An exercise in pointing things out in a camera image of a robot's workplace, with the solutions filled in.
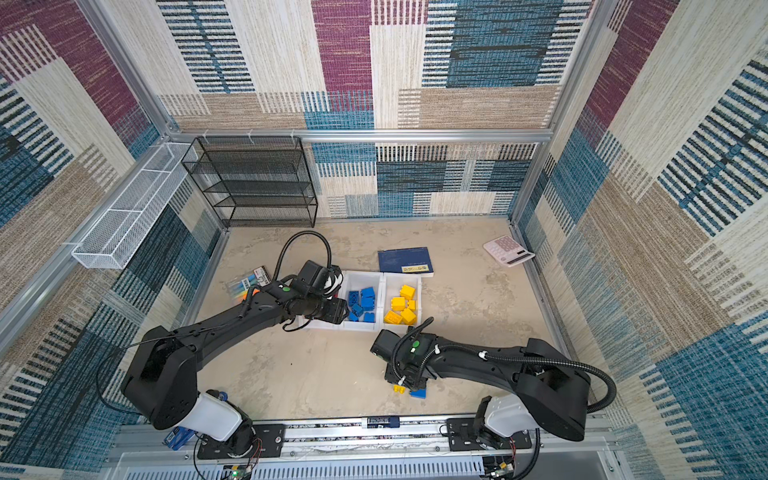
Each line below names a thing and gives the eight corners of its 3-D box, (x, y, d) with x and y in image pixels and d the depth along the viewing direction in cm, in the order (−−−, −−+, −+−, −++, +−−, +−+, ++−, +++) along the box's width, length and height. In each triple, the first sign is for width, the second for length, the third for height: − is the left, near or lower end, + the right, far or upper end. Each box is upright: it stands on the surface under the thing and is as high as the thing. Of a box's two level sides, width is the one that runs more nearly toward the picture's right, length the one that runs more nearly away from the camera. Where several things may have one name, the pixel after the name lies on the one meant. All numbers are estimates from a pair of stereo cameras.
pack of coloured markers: (234, 305, 100) (231, 301, 98) (227, 287, 105) (224, 283, 103) (273, 285, 105) (271, 281, 103) (265, 269, 109) (263, 265, 107)
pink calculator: (514, 272, 106) (517, 267, 104) (484, 247, 114) (486, 242, 111) (531, 258, 110) (534, 253, 108) (501, 235, 117) (503, 231, 115)
